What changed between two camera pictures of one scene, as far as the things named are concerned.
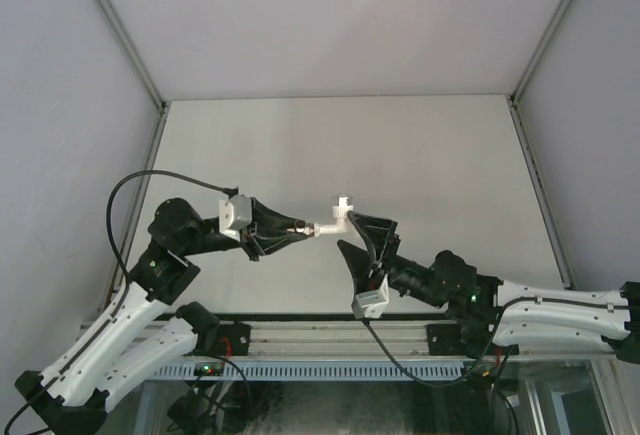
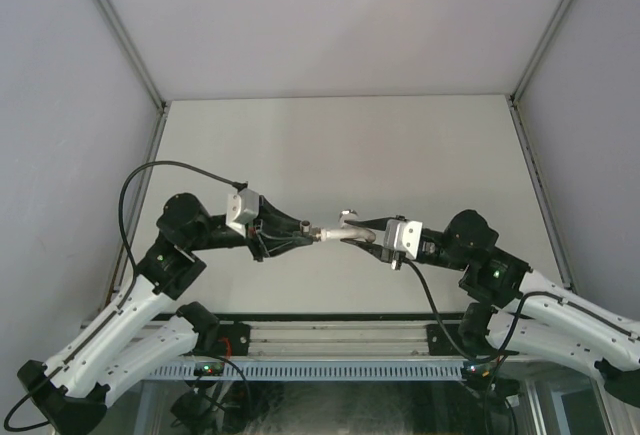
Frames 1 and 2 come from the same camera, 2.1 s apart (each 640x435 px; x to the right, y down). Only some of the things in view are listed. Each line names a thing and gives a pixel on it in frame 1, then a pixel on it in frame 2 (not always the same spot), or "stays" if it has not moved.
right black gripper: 378,233 to 388,254
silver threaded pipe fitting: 311,229 stays
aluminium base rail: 411,335 stays
